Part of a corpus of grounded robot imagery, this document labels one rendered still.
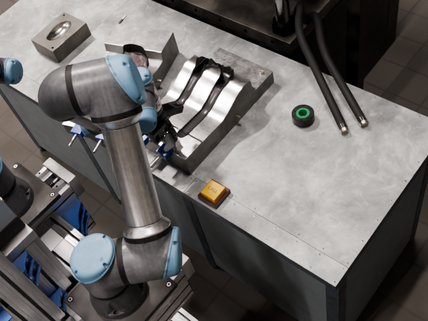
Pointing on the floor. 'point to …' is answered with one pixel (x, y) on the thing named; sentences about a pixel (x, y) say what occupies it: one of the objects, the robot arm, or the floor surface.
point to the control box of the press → (356, 41)
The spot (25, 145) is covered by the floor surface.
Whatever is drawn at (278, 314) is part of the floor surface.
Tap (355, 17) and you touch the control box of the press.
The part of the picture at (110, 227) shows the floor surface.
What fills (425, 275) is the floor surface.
